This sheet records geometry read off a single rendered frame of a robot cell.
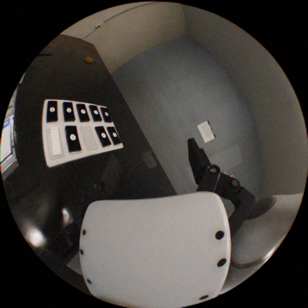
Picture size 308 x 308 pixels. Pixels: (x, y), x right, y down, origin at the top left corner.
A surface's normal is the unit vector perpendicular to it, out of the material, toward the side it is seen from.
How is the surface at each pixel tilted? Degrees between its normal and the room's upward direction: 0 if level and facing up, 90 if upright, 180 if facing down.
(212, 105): 90
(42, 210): 0
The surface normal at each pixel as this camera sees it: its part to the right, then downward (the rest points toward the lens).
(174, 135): -0.27, 0.28
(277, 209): -0.32, -0.95
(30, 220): 0.83, -0.41
